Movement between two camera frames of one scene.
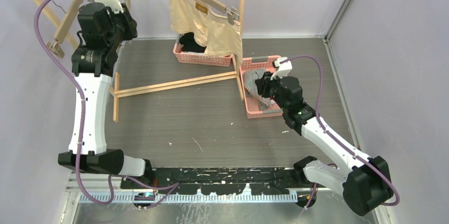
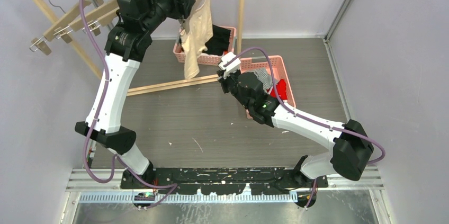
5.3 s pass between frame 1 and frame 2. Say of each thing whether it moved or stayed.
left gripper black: moved
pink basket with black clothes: stayed
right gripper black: moved
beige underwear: moved
